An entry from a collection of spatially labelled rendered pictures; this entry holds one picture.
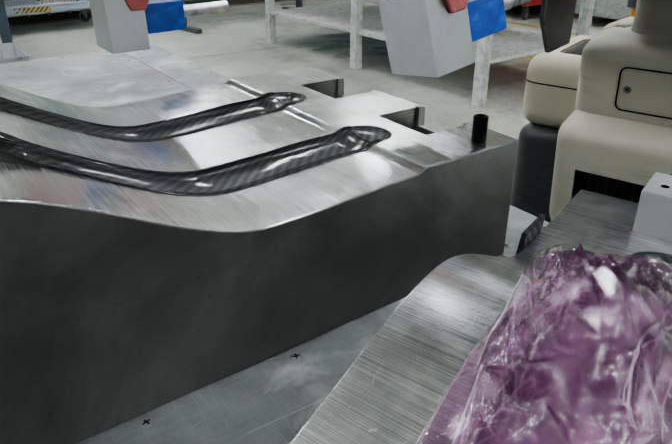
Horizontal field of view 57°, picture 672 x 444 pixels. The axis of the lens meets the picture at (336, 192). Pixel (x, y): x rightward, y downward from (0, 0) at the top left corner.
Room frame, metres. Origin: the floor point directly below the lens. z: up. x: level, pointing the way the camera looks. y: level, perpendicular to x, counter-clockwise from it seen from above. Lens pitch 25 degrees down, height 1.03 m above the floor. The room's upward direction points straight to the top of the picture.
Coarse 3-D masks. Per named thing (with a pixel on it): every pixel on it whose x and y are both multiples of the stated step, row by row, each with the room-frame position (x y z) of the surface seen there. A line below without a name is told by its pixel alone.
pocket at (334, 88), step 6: (342, 78) 0.55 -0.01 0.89; (306, 84) 0.53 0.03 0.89; (312, 84) 0.54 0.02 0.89; (318, 84) 0.54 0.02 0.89; (324, 84) 0.55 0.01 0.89; (330, 84) 0.55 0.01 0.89; (336, 84) 0.55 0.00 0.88; (342, 84) 0.55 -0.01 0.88; (318, 90) 0.54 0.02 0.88; (324, 90) 0.55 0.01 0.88; (330, 90) 0.55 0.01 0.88; (336, 90) 0.55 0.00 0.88; (342, 90) 0.55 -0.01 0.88; (330, 96) 0.55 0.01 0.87; (336, 96) 0.55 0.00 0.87; (342, 96) 0.55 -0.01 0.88
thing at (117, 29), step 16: (96, 0) 0.58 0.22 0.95; (112, 0) 0.57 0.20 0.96; (160, 0) 0.61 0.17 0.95; (176, 0) 0.61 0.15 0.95; (224, 0) 0.66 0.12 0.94; (96, 16) 0.59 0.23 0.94; (112, 16) 0.57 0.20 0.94; (128, 16) 0.58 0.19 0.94; (144, 16) 0.59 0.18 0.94; (160, 16) 0.60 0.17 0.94; (176, 16) 0.61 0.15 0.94; (96, 32) 0.60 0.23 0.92; (112, 32) 0.57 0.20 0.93; (128, 32) 0.58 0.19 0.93; (144, 32) 0.59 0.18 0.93; (112, 48) 0.57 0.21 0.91; (128, 48) 0.58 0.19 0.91; (144, 48) 0.58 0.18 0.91
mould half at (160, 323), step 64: (0, 128) 0.31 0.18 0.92; (64, 128) 0.37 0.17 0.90; (256, 128) 0.43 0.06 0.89; (320, 128) 0.42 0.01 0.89; (384, 128) 0.41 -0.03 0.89; (0, 192) 0.22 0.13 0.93; (64, 192) 0.24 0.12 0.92; (128, 192) 0.28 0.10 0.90; (256, 192) 0.32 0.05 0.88; (320, 192) 0.32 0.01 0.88; (384, 192) 0.32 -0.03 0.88; (448, 192) 0.35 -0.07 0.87; (0, 256) 0.21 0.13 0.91; (64, 256) 0.22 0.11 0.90; (128, 256) 0.24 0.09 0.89; (192, 256) 0.25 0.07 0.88; (256, 256) 0.27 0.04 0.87; (320, 256) 0.30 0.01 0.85; (384, 256) 0.32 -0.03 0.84; (448, 256) 0.36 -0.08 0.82; (0, 320) 0.21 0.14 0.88; (64, 320) 0.22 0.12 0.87; (128, 320) 0.23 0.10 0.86; (192, 320) 0.25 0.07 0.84; (256, 320) 0.27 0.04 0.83; (320, 320) 0.30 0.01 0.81; (0, 384) 0.20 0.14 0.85; (64, 384) 0.22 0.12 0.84; (128, 384) 0.23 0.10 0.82; (192, 384) 0.25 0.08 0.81
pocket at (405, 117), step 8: (392, 112) 0.45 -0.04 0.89; (400, 112) 0.46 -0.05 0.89; (408, 112) 0.46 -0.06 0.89; (416, 112) 0.47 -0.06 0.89; (424, 112) 0.47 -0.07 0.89; (392, 120) 0.45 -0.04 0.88; (400, 120) 0.46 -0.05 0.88; (408, 120) 0.46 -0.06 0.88; (416, 120) 0.47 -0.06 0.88; (416, 128) 0.46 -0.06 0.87; (424, 128) 0.46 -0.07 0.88; (432, 128) 0.46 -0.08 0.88
